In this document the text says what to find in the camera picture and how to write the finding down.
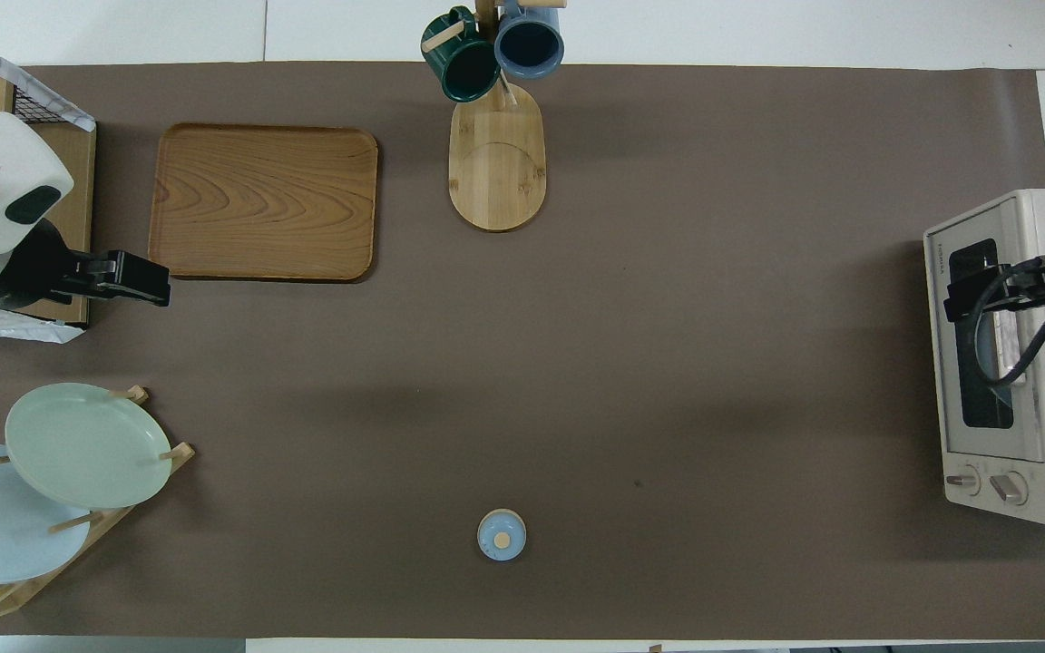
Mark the mint green racked plate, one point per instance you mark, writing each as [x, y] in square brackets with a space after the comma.
[87, 444]

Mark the dark green mug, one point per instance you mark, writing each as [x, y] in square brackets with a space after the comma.
[468, 68]

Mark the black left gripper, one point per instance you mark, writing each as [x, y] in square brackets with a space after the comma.
[33, 272]

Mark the blue mug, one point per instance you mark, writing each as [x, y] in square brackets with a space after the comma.
[530, 45]

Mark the patterned white cloth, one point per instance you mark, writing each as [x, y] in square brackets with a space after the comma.
[5, 325]

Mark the wooden mug tree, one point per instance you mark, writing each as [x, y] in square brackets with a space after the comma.
[495, 172]

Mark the wooden serving tray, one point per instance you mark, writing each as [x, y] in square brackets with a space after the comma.
[259, 199]

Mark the wooden plate rack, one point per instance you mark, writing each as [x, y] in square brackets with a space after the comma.
[137, 485]

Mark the brown table mat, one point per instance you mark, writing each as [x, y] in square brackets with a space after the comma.
[668, 272]

